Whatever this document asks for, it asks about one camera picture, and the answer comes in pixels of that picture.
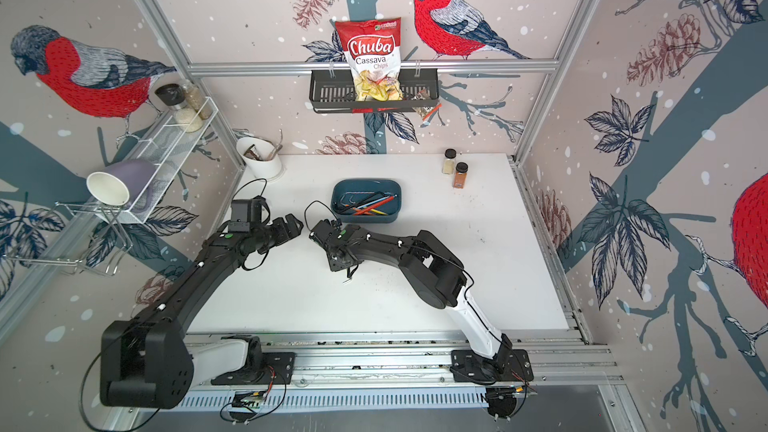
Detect light blue sleeved hex key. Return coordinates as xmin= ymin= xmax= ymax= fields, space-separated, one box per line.
xmin=353 ymin=195 xmax=387 ymax=209

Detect red sleeved hex key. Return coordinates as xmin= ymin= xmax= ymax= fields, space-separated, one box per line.
xmin=354 ymin=195 xmax=397 ymax=216

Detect long black hex key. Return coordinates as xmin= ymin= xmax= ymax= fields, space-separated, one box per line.
xmin=337 ymin=192 xmax=382 ymax=213

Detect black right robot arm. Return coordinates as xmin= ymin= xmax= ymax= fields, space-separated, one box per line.
xmin=310 ymin=220 xmax=512 ymax=373

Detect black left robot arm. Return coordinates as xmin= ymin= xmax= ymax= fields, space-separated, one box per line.
xmin=99 ymin=214 xmax=303 ymax=409

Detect teal plastic storage box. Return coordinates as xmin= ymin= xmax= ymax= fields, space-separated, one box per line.
xmin=331 ymin=178 xmax=402 ymax=224

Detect white utensil holder cup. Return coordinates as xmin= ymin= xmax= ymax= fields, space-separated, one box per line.
xmin=236 ymin=137 xmax=285 ymax=181

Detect pale spice jar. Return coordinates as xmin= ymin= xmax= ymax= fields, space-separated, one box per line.
xmin=442 ymin=148 xmax=457 ymax=175

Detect brown spice jar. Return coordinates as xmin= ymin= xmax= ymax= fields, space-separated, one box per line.
xmin=453 ymin=162 xmax=469 ymax=189

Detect lilac paper cup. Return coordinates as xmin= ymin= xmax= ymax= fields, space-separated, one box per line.
xmin=86 ymin=159 xmax=156 ymax=207

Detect black lid jar on shelf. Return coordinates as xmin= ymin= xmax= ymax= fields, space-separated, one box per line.
xmin=155 ymin=83 xmax=204 ymax=133

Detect red cassava chips bag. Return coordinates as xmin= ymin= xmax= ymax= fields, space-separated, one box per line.
xmin=335 ymin=18 xmax=403 ymax=102

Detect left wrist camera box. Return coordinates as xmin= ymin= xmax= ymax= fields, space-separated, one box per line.
xmin=228 ymin=196 xmax=271 ymax=233

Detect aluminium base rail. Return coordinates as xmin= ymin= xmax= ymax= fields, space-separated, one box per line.
xmin=175 ymin=332 xmax=624 ymax=422

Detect white wire wall shelf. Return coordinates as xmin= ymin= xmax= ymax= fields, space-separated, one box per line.
xmin=118 ymin=97 xmax=219 ymax=224

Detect black wire wall basket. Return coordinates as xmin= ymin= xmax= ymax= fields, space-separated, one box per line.
xmin=309 ymin=69 xmax=439 ymax=113

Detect wire cup holder rack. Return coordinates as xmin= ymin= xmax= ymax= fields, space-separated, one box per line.
xmin=1 ymin=200 xmax=138 ymax=276

